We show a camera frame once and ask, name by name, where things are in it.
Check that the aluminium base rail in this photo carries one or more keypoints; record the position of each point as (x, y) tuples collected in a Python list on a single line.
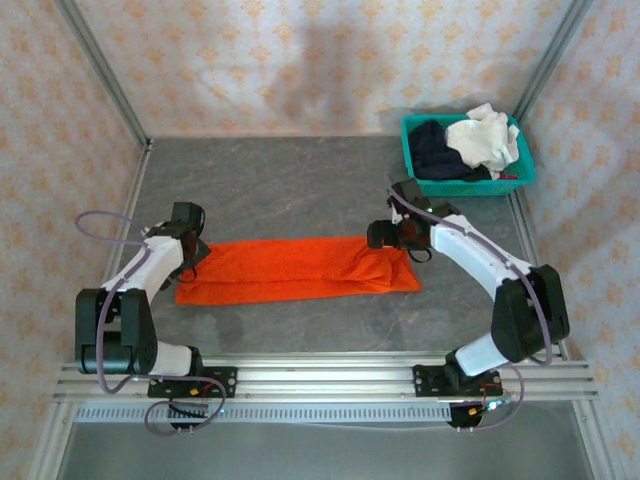
[(325, 380)]

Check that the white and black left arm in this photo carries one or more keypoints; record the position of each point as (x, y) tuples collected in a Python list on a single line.
[(150, 260)]

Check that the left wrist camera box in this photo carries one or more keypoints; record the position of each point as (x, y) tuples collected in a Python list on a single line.
[(186, 215)]

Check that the black base bracket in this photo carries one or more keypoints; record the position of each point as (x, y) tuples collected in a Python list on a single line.
[(187, 411), (465, 417)]

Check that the aluminium frame post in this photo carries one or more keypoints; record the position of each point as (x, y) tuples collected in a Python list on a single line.
[(100, 65), (555, 55)]

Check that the teal plastic basket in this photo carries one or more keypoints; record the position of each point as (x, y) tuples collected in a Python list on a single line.
[(465, 189)]

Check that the orange t-shirt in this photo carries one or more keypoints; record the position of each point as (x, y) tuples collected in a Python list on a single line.
[(290, 270)]

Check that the dark navy t-shirt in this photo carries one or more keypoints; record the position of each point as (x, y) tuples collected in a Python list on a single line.
[(435, 155)]

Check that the white t-shirt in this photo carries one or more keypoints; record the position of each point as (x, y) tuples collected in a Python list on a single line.
[(480, 137)]

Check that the aluminium table side rail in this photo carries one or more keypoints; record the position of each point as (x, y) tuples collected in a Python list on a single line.
[(136, 180), (521, 225)]

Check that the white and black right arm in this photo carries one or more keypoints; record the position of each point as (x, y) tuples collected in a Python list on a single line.
[(465, 245)]

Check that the aluminium frame leg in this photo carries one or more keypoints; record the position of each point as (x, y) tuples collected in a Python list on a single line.
[(50, 445), (595, 440)]

